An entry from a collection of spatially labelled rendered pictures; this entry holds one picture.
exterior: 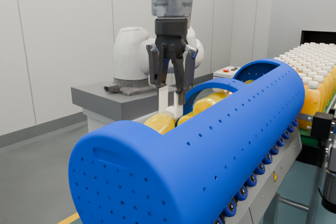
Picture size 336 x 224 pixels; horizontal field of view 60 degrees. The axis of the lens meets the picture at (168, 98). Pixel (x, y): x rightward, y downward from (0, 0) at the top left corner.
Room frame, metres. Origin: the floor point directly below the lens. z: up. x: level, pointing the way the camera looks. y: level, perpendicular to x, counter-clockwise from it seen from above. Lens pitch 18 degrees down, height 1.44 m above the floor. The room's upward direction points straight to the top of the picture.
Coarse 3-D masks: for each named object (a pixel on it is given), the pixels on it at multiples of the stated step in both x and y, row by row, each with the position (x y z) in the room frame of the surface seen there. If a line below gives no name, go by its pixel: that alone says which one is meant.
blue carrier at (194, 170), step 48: (192, 96) 0.84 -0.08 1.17; (240, 96) 0.70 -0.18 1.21; (288, 96) 0.89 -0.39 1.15; (96, 144) 0.46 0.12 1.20; (144, 144) 0.42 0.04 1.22; (192, 144) 0.47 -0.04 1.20; (240, 144) 0.56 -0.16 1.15; (96, 192) 0.46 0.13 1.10; (144, 192) 0.40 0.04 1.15; (192, 192) 0.40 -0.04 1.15
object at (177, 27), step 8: (160, 24) 0.65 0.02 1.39; (168, 24) 0.64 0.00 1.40; (176, 24) 0.64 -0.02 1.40; (184, 24) 0.66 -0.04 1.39; (160, 32) 0.65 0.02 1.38; (168, 32) 0.64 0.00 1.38; (176, 32) 0.64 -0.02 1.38; (184, 32) 0.66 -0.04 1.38; (160, 40) 0.68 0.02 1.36; (168, 40) 0.67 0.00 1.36; (176, 40) 0.66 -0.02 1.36; (184, 40) 0.66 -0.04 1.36; (168, 48) 0.67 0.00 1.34; (176, 48) 0.66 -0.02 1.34; (168, 56) 0.67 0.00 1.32; (176, 56) 0.66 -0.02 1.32
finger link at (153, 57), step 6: (150, 48) 0.70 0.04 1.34; (150, 54) 0.70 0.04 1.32; (156, 54) 0.71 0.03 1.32; (150, 60) 0.70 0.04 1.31; (156, 60) 0.71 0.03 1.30; (150, 66) 0.70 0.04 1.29; (156, 66) 0.71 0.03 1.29; (150, 72) 0.70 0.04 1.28; (156, 72) 0.71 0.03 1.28; (150, 78) 0.70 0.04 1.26
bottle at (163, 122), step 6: (156, 114) 0.64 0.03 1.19; (162, 114) 0.64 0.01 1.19; (168, 114) 0.66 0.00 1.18; (150, 120) 0.62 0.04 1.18; (156, 120) 0.62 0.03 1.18; (162, 120) 0.62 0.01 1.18; (168, 120) 0.63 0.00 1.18; (174, 120) 0.66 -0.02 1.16; (150, 126) 0.60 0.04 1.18; (156, 126) 0.60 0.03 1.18; (162, 126) 0.61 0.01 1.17; (168, 126) 0.62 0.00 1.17; (174, 126) 0.64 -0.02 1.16; (162, 132) 0.60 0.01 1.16
